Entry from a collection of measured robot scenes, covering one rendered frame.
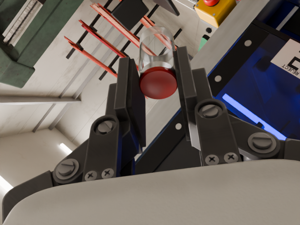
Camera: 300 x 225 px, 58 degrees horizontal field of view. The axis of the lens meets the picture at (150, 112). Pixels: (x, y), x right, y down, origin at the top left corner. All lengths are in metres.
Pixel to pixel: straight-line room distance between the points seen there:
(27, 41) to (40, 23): 0.24
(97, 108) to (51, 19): 5.85
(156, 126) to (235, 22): 0.30
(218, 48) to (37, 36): 2.76
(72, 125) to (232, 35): 8.63
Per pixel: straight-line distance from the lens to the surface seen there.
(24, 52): 3.30
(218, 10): 0.71
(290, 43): 0.64
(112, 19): 5.35
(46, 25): 3.25
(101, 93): 8.77
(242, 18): 0.69
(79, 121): 9.05
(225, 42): 0.67
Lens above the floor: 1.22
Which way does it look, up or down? 7 degrees up
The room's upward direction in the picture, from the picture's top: 141 degrees counter-clockwise
